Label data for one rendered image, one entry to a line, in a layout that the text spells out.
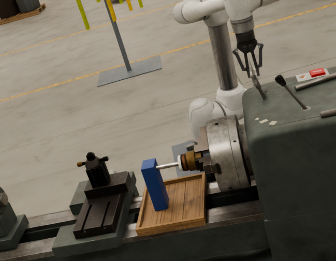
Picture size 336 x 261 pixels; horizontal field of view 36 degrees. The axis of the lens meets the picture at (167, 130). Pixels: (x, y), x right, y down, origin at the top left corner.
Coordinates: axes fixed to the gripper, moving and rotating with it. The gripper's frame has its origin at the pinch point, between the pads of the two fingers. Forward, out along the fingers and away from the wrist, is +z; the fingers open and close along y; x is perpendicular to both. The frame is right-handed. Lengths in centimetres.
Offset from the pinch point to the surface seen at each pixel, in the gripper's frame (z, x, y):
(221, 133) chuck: 13.1, 19.8, 17.1
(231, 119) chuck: 11.1, 12.6, 12.4
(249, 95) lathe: 9.6, -4.4, 3.6
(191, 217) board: 46, 26, 38
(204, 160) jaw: 23.7, 19.9, 26.7
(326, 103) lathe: 9.4, 20.1, -24.9
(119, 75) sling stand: 133, -451, 182
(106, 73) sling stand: 133, -476, 207
